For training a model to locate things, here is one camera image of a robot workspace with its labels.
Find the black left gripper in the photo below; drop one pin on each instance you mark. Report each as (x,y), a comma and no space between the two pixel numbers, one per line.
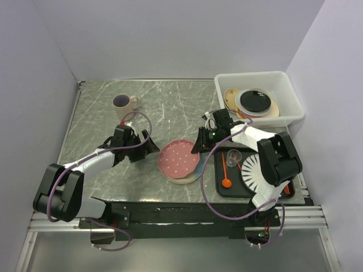
(148,147)

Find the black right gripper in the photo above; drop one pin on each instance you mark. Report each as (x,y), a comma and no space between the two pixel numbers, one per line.
(202,145)

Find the pink scalloped plate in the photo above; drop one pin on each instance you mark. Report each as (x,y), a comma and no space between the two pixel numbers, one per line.
(176,160)

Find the light blue plate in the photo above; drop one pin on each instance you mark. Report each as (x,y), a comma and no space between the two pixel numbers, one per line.
(190,177)

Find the black speckled square plate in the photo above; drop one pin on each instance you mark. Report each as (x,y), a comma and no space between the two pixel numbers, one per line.
(255,101)

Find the pink and cream plate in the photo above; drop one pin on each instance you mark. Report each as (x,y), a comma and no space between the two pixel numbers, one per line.
(273,111)

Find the orange utensil under arm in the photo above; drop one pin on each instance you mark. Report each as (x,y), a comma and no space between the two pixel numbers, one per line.
(287,190)

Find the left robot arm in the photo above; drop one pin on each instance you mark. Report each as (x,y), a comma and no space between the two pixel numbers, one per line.
(60,194)

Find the white plastic bin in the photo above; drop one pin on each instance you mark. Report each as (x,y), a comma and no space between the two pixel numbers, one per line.
(276,84)

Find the clear plastic cup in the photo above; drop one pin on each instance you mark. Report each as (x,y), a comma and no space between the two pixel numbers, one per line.
(233,158)

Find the orange plastic spoon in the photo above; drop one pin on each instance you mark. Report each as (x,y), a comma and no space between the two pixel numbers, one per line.
(226,183)

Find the black serving tray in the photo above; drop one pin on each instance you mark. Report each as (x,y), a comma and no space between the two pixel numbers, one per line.
(239,181)

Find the beige ceramic mug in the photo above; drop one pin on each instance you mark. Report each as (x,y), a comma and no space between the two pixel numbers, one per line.
(125,105)

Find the white plate with blue stripes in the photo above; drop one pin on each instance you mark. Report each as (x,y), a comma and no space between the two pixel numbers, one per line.
(253,178)

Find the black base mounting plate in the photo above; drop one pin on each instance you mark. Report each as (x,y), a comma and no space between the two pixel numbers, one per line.
(157,220)

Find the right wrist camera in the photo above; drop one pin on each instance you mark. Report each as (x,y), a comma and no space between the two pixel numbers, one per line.
(212,134)

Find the aluminium frame rail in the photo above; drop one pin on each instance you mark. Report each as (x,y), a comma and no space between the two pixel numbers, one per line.
(296,218)

